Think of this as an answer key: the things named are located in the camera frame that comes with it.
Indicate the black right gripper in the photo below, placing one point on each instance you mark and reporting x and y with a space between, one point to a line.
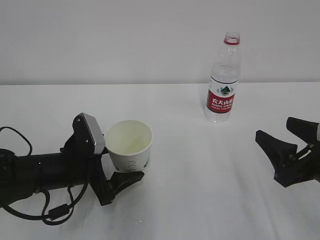
290 165

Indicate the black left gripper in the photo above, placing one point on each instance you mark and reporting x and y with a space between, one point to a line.
106 190

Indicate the white paper cup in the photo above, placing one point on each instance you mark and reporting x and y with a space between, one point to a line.
128 143

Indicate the Nongfu Spring water bottle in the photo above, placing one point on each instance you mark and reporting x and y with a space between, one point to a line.
224 78

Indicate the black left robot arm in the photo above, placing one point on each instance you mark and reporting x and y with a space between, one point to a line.
22 176

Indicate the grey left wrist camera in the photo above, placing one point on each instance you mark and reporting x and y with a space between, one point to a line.
88 136

